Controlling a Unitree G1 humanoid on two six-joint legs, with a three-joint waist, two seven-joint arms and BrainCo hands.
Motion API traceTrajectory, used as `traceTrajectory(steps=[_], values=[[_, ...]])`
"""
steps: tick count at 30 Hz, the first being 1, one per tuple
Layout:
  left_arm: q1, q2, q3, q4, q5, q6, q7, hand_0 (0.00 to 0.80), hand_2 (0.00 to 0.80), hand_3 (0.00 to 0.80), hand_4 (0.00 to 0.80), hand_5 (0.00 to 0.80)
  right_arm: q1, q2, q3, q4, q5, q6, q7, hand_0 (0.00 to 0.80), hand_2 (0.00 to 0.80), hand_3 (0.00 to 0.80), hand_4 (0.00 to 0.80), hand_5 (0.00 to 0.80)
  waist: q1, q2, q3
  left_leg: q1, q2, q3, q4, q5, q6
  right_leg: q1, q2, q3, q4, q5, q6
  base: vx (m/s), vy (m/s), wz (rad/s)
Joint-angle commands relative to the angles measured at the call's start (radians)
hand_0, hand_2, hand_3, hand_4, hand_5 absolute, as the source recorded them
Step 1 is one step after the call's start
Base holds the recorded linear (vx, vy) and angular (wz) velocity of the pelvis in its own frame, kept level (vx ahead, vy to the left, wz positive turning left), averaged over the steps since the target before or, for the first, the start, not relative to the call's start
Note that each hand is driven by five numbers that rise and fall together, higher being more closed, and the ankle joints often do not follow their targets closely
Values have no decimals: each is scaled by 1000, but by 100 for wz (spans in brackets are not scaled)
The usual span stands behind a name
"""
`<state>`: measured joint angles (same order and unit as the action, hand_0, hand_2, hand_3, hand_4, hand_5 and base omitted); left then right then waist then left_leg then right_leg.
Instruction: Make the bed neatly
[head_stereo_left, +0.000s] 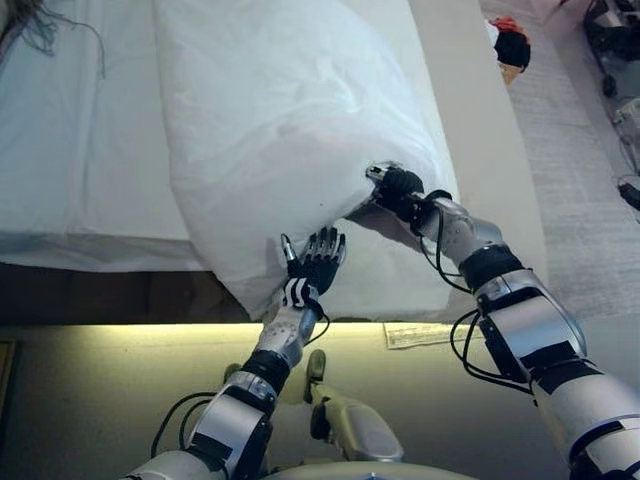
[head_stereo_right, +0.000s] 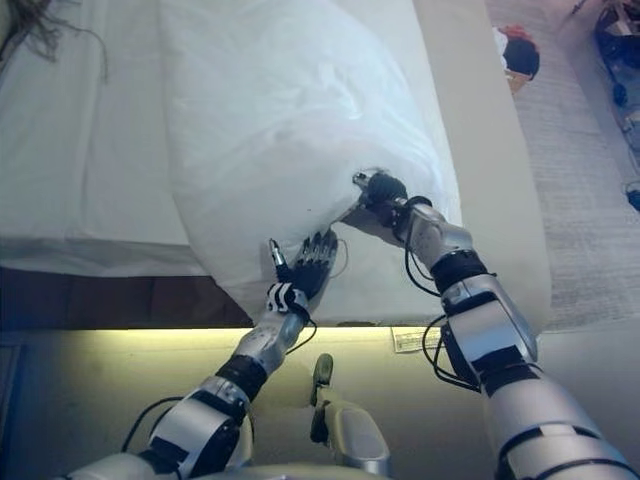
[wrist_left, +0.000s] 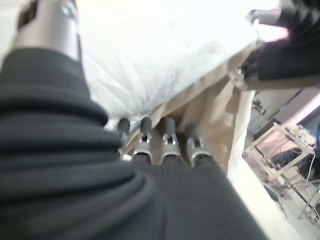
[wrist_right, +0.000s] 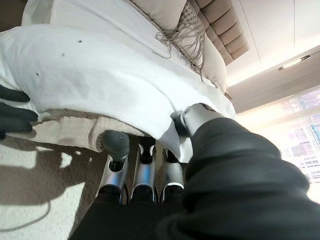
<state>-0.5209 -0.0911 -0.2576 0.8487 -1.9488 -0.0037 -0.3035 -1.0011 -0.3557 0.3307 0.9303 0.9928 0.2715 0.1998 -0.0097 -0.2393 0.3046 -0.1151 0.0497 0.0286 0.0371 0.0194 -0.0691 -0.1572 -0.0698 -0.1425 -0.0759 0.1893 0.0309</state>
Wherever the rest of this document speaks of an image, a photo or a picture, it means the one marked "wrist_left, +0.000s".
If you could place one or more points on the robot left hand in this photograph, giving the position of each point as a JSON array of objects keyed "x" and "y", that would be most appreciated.
[{"x": 62, "y": 175}]

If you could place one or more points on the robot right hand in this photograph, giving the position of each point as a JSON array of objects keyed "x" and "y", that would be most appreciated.
[{"x": 287, "y": 62}]

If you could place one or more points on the tan bed base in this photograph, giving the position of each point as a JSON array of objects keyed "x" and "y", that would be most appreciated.
[{"x": 212, "y": 112}]

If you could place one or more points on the light wooden frame rack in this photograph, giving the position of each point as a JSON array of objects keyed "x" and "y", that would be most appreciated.
[{"x": 265, "y": 145}]

